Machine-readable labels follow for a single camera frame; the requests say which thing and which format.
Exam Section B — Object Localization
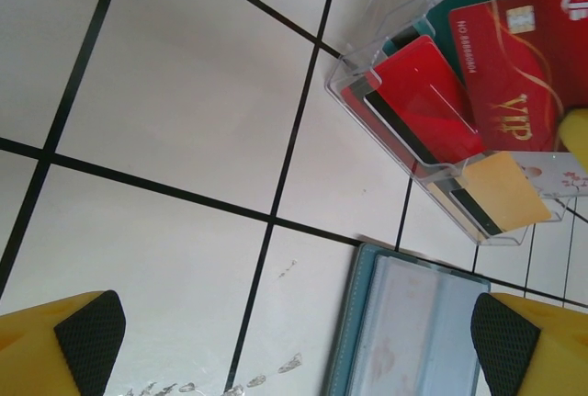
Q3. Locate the clear acrylic organizer box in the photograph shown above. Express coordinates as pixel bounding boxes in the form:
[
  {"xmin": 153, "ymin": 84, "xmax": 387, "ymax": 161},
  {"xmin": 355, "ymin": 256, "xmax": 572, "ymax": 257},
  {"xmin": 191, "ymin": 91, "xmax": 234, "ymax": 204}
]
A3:
[{"xmin": 324, "ymin": 0, "xmax": 588, "ymax": 248}]

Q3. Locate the teal leather card holder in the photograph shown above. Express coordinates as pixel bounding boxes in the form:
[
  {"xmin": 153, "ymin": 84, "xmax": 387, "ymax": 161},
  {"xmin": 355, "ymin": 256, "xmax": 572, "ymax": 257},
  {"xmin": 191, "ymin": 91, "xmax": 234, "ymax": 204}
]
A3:
[{"xmin": 321, "ymin": 243, "xmax": 492, "ymax": 396}]

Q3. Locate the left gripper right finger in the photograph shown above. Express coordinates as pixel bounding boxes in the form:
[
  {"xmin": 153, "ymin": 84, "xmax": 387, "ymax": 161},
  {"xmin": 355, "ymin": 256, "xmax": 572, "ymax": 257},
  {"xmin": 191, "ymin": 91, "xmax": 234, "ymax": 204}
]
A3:
[{"xmin": 471, "ymin": 292, "xmax": 588, "ymax": 396}]

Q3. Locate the gold card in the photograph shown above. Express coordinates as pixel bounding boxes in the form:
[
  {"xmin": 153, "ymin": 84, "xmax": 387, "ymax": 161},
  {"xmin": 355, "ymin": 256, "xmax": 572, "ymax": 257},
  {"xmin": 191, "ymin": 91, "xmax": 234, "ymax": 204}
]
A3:
[{"xmin": 429, "ymin": 151, "xmax": 552, "ymax": 236}]

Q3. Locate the white floral card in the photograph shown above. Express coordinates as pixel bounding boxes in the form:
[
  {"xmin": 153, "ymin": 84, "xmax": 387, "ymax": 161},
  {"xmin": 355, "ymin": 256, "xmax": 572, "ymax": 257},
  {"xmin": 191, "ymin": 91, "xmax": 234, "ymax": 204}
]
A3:
[{"xmin": 509, "ymin": 152, "xmax": 588, "ymax": 199}]

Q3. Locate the plain red card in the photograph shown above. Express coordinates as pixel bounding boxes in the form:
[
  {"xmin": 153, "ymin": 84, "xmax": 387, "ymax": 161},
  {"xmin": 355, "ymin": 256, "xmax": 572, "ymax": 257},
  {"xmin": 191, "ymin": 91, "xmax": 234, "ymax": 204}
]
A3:
[{"xmin": 342, "ymin": 35, "xmax": 488, "ymax": 167}]

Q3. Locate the red VIP card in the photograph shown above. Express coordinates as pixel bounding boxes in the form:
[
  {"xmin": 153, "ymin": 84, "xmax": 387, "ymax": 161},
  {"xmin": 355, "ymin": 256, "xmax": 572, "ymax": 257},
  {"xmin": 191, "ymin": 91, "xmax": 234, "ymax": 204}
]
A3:
[{"xmin": 447, "ymin": 0, "xmax": 588, "ymax": 153}]

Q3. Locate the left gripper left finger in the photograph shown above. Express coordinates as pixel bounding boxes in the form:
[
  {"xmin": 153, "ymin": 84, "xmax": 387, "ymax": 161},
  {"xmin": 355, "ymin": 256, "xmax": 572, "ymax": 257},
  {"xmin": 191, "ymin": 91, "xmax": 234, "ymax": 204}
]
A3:
[{"xmin": 0, "ymin": 289, "xmax": 128, "ymax": 396}]

